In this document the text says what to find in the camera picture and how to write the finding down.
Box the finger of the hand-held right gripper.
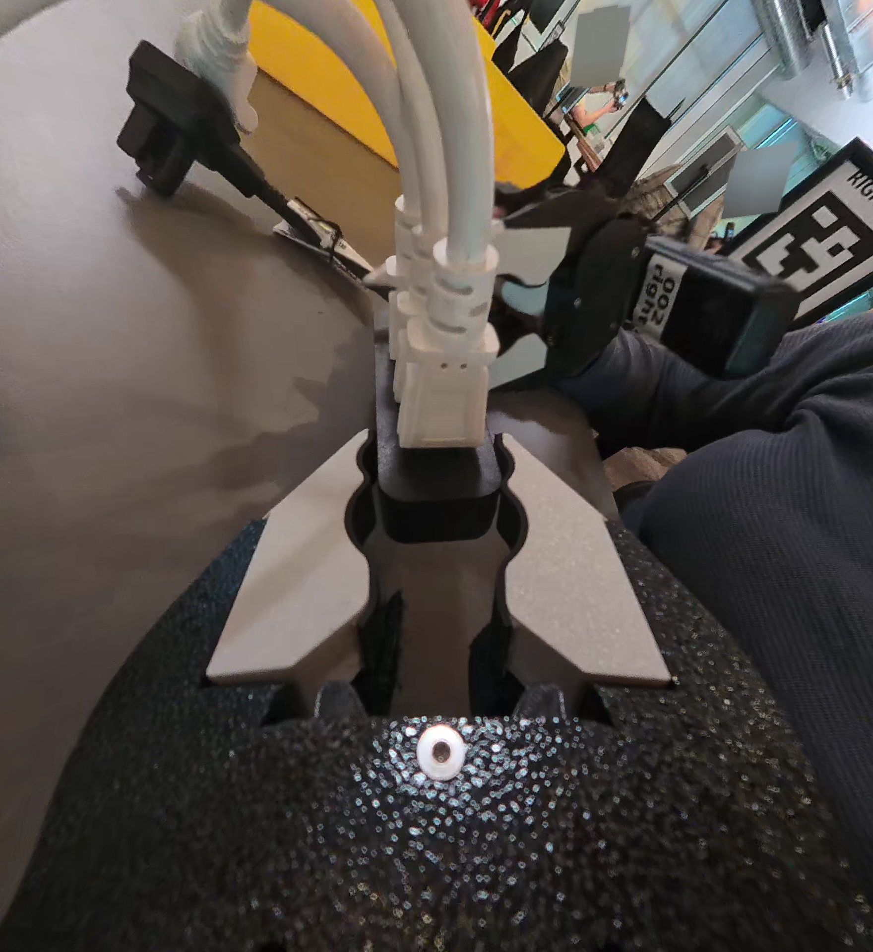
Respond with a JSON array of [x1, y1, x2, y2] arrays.
[[489, 332, 551, 393], [492, 225, 573, 289]]

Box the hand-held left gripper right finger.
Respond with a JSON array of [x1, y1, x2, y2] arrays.
[[498, 433, 673, 689]]

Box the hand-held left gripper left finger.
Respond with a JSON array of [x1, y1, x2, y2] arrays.
[[204, 429, 378, 683]]

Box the white extension cord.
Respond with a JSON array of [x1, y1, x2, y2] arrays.
[[390, 0, 452, 417], [175, 0, 426, 358], [398, 0, 499, 449]]

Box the person's arm in blue sleeve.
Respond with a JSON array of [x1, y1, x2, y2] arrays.
[[619, 424, 873, 938]]

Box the black framed marker sign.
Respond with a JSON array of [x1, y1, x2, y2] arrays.
[[718, 137, 873, 328]]

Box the yellow plastic bin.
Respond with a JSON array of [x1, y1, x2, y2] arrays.
[[247, 0, 565, 193]]

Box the silver air duct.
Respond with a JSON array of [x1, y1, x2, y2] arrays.
[[764, 0, 873, 105]]

